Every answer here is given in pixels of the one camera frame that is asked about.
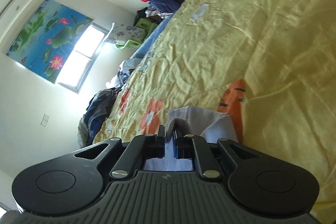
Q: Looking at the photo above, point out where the floral white pillow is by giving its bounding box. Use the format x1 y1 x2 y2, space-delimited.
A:
104 23 146 46

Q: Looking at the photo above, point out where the window with bright light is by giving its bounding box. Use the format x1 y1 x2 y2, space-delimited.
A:
56 24 107 94

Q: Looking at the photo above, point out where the yellow carrot print quilt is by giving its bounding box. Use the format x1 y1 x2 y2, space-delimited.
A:
94 0 335 223

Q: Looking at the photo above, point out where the lotus pond poster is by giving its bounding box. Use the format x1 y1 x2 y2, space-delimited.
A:
6 0 93 84

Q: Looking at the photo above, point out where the white wall switch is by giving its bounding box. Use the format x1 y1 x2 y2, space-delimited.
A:
41 114 50 127

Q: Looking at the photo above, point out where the light lavender lace garment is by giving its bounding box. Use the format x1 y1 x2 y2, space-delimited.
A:
144 106 238 172

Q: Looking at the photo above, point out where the folded dark clothes stack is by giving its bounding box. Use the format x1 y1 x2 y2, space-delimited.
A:
77 88 121 148

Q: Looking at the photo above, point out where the green plastic stool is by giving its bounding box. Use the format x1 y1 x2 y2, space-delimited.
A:
114 18 158 50

